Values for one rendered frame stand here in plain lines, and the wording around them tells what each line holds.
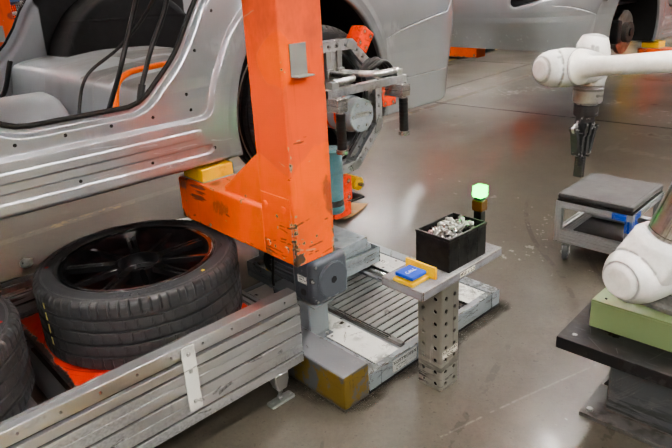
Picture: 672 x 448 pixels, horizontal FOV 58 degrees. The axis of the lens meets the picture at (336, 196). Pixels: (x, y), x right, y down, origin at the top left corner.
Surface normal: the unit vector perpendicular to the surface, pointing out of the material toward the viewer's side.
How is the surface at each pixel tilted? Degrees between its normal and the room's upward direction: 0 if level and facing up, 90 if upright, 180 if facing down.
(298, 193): 90
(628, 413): 90
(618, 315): 90
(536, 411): 0
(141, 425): 90
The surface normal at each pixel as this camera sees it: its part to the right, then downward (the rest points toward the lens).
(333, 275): 0.69, 0.21
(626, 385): -0.68, 0.28
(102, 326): -0.04, 0.34
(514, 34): -0.51, 0.61
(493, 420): -0.05, -0.94
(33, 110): 0.49, -0.44
